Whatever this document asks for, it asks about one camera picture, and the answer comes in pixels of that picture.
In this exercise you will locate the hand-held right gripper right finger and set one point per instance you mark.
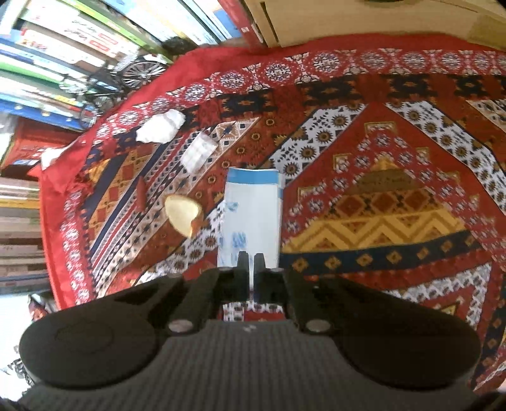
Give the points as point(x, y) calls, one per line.
point(261, 272)

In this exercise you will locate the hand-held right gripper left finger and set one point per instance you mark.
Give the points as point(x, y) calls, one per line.
point(241, 272)

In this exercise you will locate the white and blue booklet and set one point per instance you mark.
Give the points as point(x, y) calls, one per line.
point(253, 213)

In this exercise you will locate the orange peel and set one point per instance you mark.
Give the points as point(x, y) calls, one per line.
point(180, 213)

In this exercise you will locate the white tissue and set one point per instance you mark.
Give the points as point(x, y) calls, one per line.
point(160, 127)

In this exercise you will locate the small red wrapper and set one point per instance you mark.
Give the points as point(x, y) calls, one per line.
point(141, 193)

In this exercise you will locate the white tissue packet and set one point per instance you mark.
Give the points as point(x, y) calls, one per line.
point(197, 152)

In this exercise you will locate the red patterned tablecloth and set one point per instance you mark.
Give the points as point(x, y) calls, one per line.
point(395, 197)

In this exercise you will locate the model bicycle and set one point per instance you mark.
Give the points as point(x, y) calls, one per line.
point(138, 73)

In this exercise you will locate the wooden cabinet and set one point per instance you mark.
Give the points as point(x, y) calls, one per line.
point(355, 19)

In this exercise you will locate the row of upright books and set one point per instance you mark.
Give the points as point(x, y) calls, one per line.
point(59, 39)

